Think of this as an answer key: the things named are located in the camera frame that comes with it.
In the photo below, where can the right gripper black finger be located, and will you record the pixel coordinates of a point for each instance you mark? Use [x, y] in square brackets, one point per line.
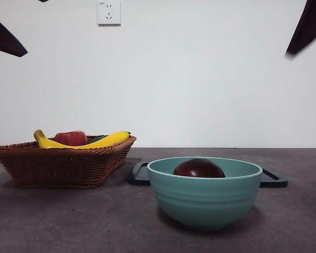
[310, 23]

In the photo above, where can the dark purple plum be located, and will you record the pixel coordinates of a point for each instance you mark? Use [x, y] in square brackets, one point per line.
[198, 168]

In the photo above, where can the teal ceramic bowl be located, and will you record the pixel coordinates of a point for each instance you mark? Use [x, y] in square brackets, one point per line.
[205, 203]

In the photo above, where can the red apple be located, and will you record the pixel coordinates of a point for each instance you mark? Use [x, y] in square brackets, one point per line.
[71, 137]

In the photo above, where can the green avocado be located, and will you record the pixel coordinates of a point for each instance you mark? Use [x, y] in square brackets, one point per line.
[97, 138]

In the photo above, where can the brown wicker basket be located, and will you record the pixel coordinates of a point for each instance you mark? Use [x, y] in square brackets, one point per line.
[60, 168]

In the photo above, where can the yellow banana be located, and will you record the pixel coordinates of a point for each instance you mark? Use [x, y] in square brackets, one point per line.
[108, 139]

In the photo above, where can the dark rectangular tray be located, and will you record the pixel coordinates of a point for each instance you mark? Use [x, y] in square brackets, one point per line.
[139, 179]

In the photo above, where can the white wall socket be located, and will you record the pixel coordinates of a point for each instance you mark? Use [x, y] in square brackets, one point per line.
[109, 13]

